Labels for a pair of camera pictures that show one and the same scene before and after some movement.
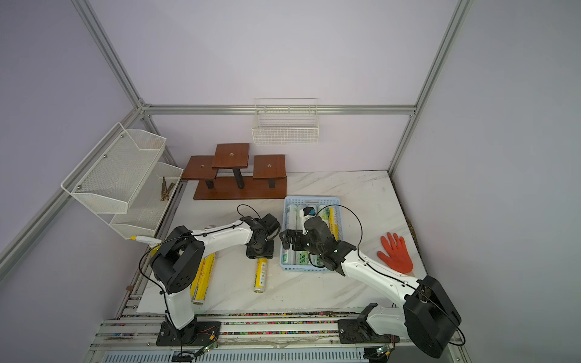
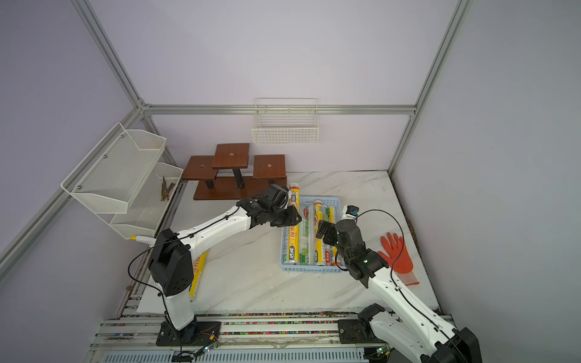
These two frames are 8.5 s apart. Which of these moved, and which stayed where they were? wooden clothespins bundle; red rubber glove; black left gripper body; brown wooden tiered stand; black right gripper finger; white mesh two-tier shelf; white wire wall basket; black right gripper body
Moved: black right gripper body; black left gripper body; black right gripper finger
Stayed: red rubber glove; white mesh two-tier shelf; white wire wall basket; wooden clothespins bundle; brown wooden tiered stand
